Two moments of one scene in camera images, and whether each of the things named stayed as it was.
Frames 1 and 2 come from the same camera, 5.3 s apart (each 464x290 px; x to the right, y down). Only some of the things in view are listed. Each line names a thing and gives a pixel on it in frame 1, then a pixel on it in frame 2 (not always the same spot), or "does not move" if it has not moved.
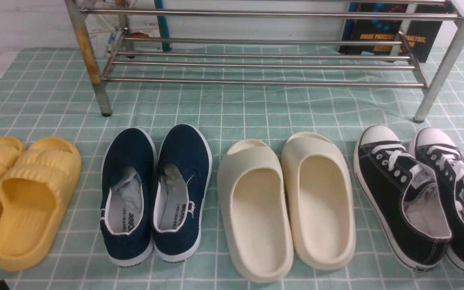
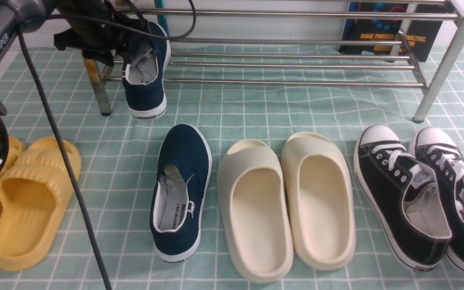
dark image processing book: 424,37 does not move
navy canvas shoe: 182,185 does not move
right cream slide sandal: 320,185 does not move
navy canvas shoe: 129,180 to 145,75
